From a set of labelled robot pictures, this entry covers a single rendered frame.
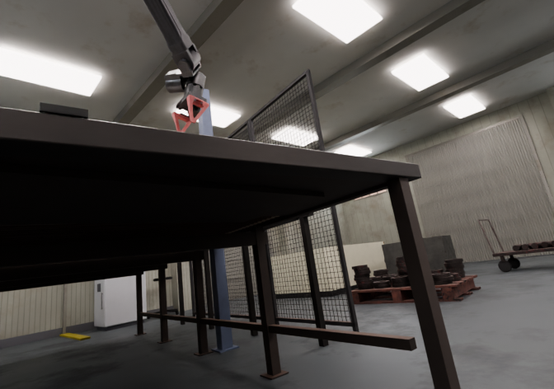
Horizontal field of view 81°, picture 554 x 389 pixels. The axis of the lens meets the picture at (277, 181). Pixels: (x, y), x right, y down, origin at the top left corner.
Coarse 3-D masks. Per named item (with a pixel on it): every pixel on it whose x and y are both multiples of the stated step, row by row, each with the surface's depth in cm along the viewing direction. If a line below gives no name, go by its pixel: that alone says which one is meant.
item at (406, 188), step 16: (400, 192) 122; (400, 208) 122; (400, 224) 122; (416, 224) 120; (400, 240) 121; (416, 240) 117; (416, 256) 116; (416, 272) 115; (416, 288) 115; (432, 288) 114; (416, 304) 115; (432, 304) 112; (432, 320) 110; (432, 336) 110; (432, 352) 110; (448, 352) 109; (432, 368) 110; (448, 368) 107; (448, 384) 105
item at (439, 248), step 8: (424, 240) 520; (432, 240) 512; (440, 240) 505; (448, 240) 545; (384, 248) 555; (392, 248) 547; (400, 248) 540; (432, 248) 511; (440, 248) 504; (448, 248) 525; (384, 256) 553; (392, 256) 545; (400, 256) 538; (432, 256) 509; (440, 256) 503; (448, 256) 507; (392, 264) 544; (432, 264) 508; (440, 264) 501; (392, 272) 542
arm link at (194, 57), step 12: (144, 0) 91; (156, 0) 90; (156, 12) 92; (168, 12) 93; (168, 24) 94; (180, 24) 97; (168, 36) 96; (180, 36) 96; (180, 48) 97; (192, 48) 102; (192, 60) 99
